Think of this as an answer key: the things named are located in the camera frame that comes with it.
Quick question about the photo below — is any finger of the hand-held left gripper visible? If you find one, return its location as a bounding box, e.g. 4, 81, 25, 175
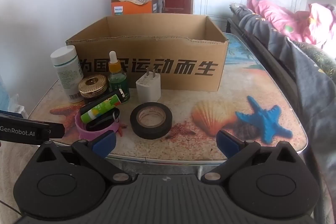
37, 123, 65, 145

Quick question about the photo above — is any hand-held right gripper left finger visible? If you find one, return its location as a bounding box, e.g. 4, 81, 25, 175
34, 131, 133, 184

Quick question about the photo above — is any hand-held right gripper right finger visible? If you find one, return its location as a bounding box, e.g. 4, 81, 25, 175
201, 130, 301, 184

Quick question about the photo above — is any pink plastic lid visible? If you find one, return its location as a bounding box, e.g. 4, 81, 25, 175
75, 109, 120, 140

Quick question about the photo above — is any black tape roll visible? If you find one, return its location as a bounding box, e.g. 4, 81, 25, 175
130, 102, 173, 140

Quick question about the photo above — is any green glue stick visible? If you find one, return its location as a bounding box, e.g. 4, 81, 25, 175
80, 90, 124, 124

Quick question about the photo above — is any black jar with gold lid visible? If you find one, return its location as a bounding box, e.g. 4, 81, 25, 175
78, 74, 111, 105

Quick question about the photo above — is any green dropper bottle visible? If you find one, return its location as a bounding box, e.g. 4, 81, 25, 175
108, 51, 131, 104

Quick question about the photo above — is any white charger plug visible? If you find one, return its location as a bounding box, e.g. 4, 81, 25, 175
136, 67, 161, 104

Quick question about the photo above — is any brown cardboard box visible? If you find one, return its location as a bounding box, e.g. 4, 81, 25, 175
66, 15, 229, 92

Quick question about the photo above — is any white pill bottle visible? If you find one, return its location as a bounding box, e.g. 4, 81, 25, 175
50, 45, 84, 104

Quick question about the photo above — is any dark grey printed blanket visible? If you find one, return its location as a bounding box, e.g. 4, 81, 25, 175
230, 2, 336, 224

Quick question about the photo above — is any pink blanket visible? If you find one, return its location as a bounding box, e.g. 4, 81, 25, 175
247, 0, 336, 50

